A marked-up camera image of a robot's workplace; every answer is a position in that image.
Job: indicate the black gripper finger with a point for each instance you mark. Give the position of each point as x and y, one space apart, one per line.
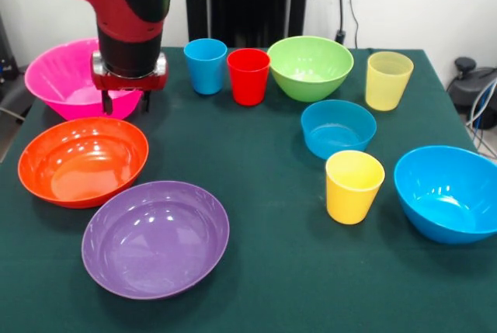
146 102
107 104

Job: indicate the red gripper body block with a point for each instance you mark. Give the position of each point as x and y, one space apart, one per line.
132 84

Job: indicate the pink plastic bowl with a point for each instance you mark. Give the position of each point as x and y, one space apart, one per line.
58 77

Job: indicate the orange plastic bowl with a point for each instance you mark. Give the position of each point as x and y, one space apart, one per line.
83 162

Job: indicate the blue plastic cup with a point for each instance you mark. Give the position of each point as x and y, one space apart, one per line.
206 73

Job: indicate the red plastic cup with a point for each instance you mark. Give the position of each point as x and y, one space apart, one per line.
248 84

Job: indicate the black floor device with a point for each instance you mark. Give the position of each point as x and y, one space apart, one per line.
5 57
466 88

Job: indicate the dark green table cloth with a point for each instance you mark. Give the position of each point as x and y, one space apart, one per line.
252 146

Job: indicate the purple plastic bowl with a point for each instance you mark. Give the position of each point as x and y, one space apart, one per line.
155 240

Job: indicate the green plastic bowl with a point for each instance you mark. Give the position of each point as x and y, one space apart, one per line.
310 84

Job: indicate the small dark blue bowl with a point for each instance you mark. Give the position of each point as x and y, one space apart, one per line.
338 135

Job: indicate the yellow plastic cup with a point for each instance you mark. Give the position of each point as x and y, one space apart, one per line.
349 201

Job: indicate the translucent yellow-green plastic cup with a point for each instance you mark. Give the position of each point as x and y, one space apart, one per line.
386 88

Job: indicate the large light blue bowl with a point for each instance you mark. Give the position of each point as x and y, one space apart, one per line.
446 201

